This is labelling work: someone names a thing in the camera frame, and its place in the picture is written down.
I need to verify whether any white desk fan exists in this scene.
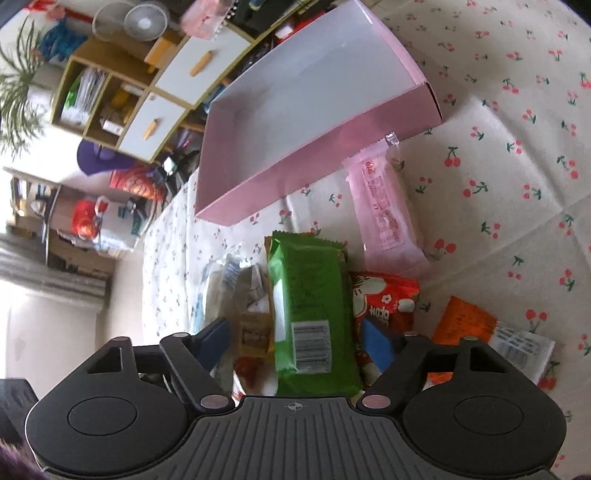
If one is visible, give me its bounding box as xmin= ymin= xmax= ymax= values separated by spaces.
xmin=123 ymin=2 xmax=169 ymax=42

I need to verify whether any green snack package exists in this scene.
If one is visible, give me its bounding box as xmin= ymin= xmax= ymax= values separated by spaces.
xmin=266 ymin=231 xmax=362 ymax=398

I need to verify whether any orange snack packet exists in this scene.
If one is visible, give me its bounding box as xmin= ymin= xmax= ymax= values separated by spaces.
xmin=427 ymin=295 xmax=499 ymax=384

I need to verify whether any purple cap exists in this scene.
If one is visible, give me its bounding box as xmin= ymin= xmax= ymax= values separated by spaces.
xmin=77 ymin=140 xmax=135 ymax=176

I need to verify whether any green potted plant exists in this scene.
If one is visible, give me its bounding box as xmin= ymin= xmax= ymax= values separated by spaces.
xmin=1 ymin=19 xmax=44 ymax=155

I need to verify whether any red white snack bag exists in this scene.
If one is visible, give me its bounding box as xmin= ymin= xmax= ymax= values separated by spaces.
xmin=351 ymin=272 xmax=420 ymax=389

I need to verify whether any red lantern decoration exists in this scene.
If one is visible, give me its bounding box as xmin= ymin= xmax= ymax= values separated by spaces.
xmin=109 ymin=164 xmax=166 ymax=201

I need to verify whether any wooden cabinet with white drawers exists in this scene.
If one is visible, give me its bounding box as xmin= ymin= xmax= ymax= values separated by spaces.
xmin=50 ymin=5 xmax=300 ymax=162

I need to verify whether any pink wafer snack package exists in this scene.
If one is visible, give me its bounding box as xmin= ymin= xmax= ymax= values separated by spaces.
xmin=342 ymin=134 xmax=429 ymax=278

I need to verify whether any pink cardboard box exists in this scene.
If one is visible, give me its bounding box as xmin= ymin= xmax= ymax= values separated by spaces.
xmin=194 ymin=1 xmax=443 ymax=226

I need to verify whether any cherry print table cloth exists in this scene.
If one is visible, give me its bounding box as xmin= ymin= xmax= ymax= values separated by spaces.
xmin=141 ymin=0 xmax=591 ymax=471

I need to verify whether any clear cracker pack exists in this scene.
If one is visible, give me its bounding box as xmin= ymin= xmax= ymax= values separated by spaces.
xmin=193 ymin=253 xmax=273 ymax=397

